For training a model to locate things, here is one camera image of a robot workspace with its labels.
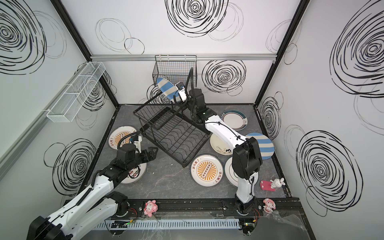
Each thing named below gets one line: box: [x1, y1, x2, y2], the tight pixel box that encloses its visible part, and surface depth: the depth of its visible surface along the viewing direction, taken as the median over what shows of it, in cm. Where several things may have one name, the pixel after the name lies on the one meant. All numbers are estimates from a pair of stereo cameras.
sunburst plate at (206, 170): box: [190, 153, 224, 187], surface depth 88 cm
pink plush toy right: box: [263, 198, 276, 214], surface depth 74 cm
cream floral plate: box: [209, 133, 233, 155], surface depth 96 cm
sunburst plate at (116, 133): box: [108, 125, 137, 150], surface depth 104 cm
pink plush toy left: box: [144, 200, 158, 218], surface depth 73 cm
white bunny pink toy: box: [260, 177, 286, 192], surface depth 79 cm
